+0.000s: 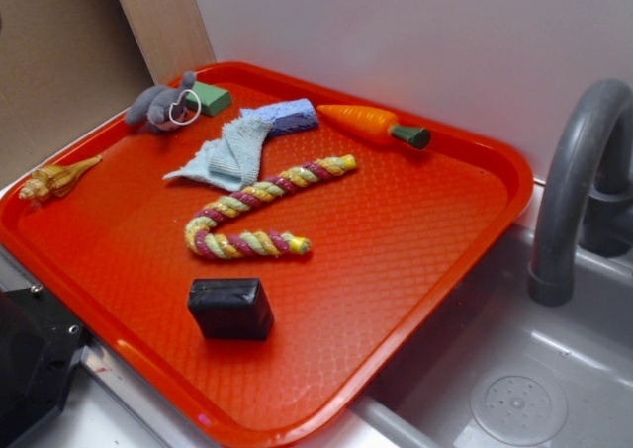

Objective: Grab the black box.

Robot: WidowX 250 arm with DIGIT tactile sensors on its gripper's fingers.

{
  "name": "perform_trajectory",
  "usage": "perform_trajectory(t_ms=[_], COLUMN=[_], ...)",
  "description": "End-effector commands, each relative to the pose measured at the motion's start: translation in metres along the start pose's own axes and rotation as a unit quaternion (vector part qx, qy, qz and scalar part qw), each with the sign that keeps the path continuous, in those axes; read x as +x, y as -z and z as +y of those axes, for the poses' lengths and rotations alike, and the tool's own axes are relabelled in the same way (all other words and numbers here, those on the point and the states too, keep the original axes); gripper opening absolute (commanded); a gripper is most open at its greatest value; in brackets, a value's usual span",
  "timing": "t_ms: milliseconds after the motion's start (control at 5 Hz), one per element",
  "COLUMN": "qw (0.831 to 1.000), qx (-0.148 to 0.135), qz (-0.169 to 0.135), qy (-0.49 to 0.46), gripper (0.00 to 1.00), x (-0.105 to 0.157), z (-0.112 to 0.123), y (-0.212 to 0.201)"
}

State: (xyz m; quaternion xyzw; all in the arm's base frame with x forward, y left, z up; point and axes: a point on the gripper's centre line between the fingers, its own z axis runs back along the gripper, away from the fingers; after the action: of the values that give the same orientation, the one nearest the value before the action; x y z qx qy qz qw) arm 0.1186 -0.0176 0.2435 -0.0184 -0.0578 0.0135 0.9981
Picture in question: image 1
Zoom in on blue sponge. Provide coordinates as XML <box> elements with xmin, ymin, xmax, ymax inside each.
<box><xmin>240</xmin><ymin>98</ymin><xmax>318</xmax><ymax>137</ymax></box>

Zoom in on multicolour twisted rope toy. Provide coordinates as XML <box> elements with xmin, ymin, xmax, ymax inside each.
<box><xmin>184</xmin><ymin>154</ymin><xmax>357</xmax><ymax>261</ymax></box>

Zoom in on orange toy carrot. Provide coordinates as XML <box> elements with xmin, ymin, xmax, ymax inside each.
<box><xmin>316</xmin><ymin>105</ymin><xmax>431</xmax><ymax>150</ymax></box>

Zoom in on green block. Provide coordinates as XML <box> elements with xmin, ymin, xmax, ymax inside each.
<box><xmin>185</xmin><ymin>81</ymin><xmax>232</xmax><ymax>117</ymax></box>

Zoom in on grey plush toy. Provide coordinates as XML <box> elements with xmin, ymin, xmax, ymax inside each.
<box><xmin>124</xmin><ymin>71</ymin><xmax>202</xmax><ymax>134</ymax></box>

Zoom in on grey toy faucet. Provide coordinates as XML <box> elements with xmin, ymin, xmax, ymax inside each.
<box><xmin>528</xmin><ymin>78</ymin><xmax>632</xmax><ymax>307</ymax></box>

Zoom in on yellow seashell toy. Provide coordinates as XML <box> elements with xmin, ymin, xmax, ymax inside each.
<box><xmin>18</xmin><ymin>155</ymin><xmax>102</xmax><ymax>202</ymax></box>

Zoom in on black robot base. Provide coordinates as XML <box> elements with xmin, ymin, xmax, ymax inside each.
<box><xmin>1</xmin><ymin>286</ymin><xmax>87</xmax><ymax>447</ymax></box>

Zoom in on wooden board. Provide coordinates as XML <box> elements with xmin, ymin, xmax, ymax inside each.
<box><xmin>119</xmin><ymin>0</ymin><xmax>216</xmax><ymax>83</ymax></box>

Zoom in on grey toy sink basin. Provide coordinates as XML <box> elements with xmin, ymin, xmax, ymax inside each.
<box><xmin>352</xmin><ymin>226</ymin><xmax>632</xmax><ymax>447</ymax></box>

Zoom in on red plastic tray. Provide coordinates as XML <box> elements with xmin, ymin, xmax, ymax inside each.
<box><xmin>1</xmin><ymin>62</ymin><xmax>533</xmax><ymax>447</ymax></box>

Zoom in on black box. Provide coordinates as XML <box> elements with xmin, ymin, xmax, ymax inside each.
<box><xmin>187</xmin><ymin>278</ymin><xmax>274</xmax><ymax>341</ymax></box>

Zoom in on cardboard panel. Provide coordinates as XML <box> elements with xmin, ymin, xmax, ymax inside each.
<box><xmin>1</xmin><ymin>0</ymin><xmax>152</xmax><ymax>186</ymax></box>

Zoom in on light blue cloth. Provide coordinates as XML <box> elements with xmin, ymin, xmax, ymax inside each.
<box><xmin>163</xmin><ymin>116</ymin><xmax>272</xmax><ymax>192</ymax></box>

